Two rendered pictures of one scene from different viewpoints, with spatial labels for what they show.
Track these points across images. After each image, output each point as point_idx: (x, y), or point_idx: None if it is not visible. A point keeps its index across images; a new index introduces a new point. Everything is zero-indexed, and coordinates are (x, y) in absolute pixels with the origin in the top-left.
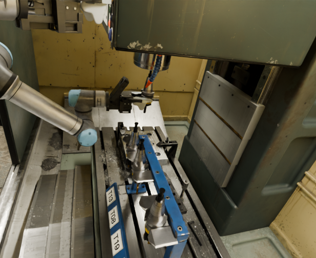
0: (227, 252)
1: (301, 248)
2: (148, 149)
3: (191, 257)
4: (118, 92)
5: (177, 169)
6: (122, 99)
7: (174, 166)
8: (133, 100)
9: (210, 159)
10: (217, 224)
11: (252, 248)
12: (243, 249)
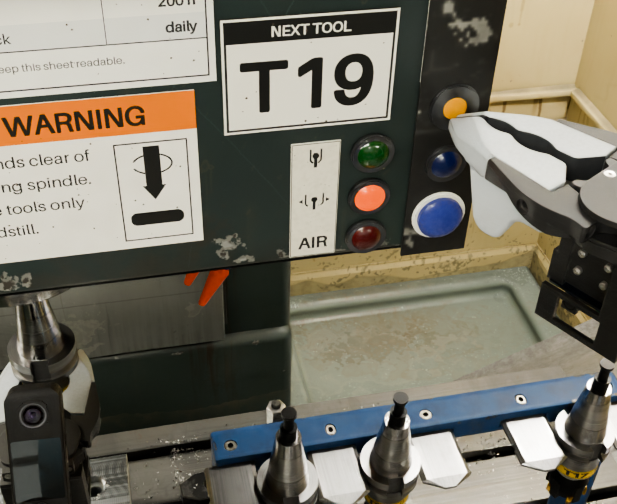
0: (440, 384)
1: (344, 256)
2: (312, 432)
3: (468, 466)
4: (67, 460)
5: (130, 449)
6: (77, 462)
7: (108, 455)
8: (99, 413)
9: (120, 325)
10: None
11: (312, 364)
12: (314, 384)
